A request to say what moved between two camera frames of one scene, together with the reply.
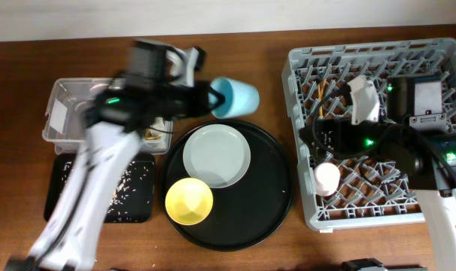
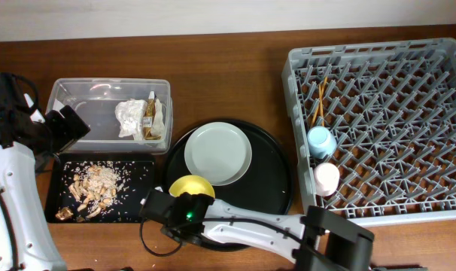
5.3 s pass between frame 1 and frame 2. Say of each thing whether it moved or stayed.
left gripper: moved
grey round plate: stayed
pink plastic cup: stayed
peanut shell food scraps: moved
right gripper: moved
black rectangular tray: stayed
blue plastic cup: moved
